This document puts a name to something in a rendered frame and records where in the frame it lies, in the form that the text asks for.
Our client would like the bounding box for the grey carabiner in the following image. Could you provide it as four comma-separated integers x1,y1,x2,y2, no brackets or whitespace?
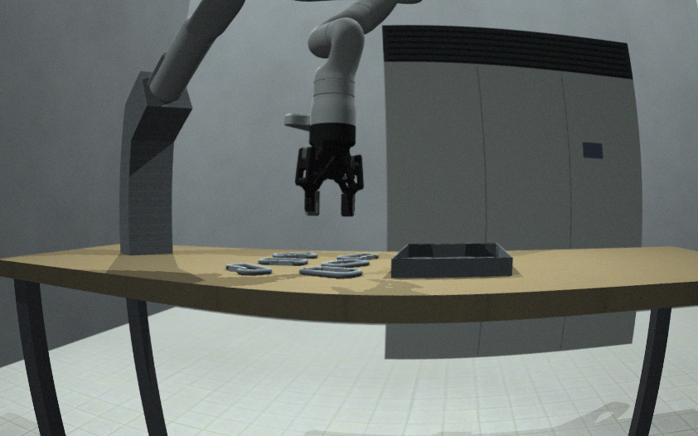
273,253,317,259
258,258,308,265
337,254,379,260
299,266,363,279
225,264,272,275
321,259,370,268

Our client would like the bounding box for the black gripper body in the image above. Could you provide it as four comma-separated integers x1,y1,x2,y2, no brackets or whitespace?
309,123,356,180

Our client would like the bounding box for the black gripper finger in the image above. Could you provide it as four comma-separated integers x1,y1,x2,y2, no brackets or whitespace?
334,155,364,216
295,147,339,216

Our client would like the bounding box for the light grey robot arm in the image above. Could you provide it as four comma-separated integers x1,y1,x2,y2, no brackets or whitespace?
147,0,422,131

